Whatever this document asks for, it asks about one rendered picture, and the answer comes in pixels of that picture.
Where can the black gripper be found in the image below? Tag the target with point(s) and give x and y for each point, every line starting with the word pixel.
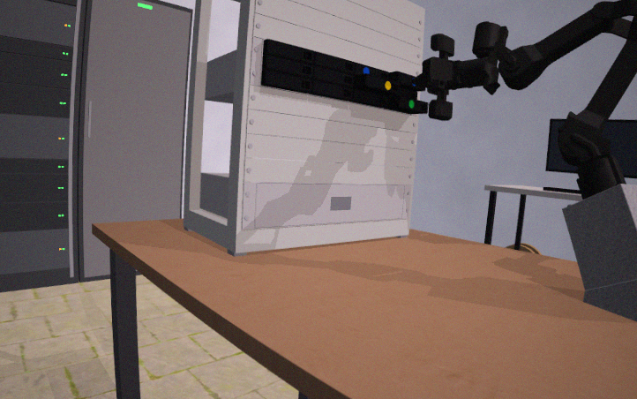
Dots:
pixel 440 109

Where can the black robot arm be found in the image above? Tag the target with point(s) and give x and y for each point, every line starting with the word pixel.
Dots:
pixel 580 137

